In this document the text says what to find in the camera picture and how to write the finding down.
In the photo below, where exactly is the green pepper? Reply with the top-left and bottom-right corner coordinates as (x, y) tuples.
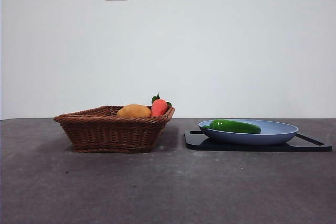
(202, 119), (261, 134)

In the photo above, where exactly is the blue plate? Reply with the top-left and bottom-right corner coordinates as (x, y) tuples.
(197, 119), (299, 146)

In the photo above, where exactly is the orange carrot with green leaves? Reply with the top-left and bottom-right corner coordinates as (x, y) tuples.
(151, 92), (172, 116)

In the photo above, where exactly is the black tray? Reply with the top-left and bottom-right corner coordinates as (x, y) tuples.
(183, 130), (333, 153)

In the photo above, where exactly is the brown wicker basket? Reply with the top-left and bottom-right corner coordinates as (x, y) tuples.
(53, 105), (176, 153)

